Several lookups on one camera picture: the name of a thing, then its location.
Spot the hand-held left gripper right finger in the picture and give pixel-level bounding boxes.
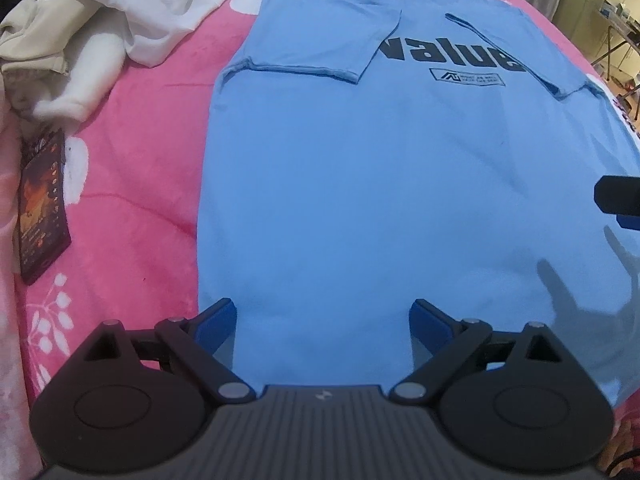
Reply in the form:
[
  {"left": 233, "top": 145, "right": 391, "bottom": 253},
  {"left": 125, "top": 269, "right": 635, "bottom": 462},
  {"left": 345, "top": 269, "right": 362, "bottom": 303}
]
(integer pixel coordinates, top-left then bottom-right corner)
[{"left": 390, "top": 298, "right": 565, "bottom": 403}]

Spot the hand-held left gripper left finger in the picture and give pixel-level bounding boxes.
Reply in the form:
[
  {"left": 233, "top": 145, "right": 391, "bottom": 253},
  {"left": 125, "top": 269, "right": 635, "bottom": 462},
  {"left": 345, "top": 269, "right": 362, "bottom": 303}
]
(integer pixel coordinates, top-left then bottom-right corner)
[{"left": 82, "top": 297, "right": 256, "bottom": 403}]

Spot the blue t-shirt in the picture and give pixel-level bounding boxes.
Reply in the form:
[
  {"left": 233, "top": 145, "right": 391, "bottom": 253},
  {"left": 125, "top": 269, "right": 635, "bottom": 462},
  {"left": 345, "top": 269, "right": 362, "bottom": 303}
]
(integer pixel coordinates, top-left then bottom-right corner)
[{"left": 197, "top": 0, "right": 640, "bottom": 408}]

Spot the folding table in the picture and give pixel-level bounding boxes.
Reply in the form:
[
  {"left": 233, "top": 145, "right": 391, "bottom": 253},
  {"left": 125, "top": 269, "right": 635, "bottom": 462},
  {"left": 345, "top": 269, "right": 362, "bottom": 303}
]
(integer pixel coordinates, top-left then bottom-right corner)
[{"left": 592, "top": 2, "right": 640, "bottom": 121}]

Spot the pink floral blanket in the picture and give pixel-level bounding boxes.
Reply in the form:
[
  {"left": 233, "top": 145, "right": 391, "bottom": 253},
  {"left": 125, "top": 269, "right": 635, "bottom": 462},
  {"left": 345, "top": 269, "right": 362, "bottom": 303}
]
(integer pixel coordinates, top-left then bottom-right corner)
[{"left": 15, "top": 0, "right": 640, "bottom": 461}]

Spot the black smartphone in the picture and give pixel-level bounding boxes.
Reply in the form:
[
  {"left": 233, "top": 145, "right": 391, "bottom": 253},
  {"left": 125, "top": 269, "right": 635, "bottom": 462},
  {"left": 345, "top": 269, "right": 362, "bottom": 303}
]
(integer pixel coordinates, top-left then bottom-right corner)
[{"left": 17, "top": 130, "right": 71, "bottom": 286}]

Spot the pink quilt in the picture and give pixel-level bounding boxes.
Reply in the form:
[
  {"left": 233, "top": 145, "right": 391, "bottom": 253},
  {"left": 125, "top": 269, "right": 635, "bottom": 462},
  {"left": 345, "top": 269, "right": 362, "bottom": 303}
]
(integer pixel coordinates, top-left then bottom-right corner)
[{"left": 0, "top": 80, "right": 41, "bottom": 461}]

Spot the beige garment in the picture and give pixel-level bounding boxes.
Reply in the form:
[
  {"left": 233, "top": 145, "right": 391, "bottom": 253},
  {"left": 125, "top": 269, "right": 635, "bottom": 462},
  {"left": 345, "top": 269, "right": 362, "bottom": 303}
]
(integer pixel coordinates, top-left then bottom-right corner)
[{"left": 0, "top": 0, "right": 86, "bottom": 78}]

